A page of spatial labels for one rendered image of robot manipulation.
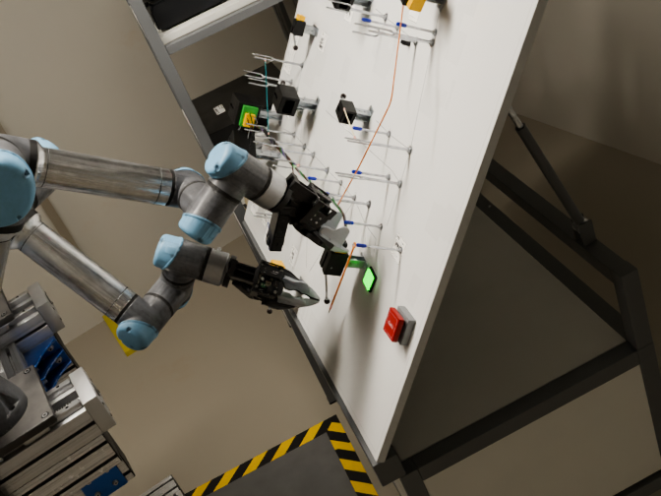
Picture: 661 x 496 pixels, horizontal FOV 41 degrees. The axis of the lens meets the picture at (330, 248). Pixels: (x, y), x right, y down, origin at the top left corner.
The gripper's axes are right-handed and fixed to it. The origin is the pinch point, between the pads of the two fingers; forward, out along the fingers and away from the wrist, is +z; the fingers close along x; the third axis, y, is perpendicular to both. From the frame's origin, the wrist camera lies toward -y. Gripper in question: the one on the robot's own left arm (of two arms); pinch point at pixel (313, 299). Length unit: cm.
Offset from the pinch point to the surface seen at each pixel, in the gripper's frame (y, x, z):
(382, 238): 15.0, 13.8, 8.7
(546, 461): 4, -19, 58
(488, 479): 4, -27, 46
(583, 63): -140, 159, 97
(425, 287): 32.7, 2.2, 16.2
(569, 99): -165, 155, 103
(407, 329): 28.5, -5.5, 15.9
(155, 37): -44, 66, -59
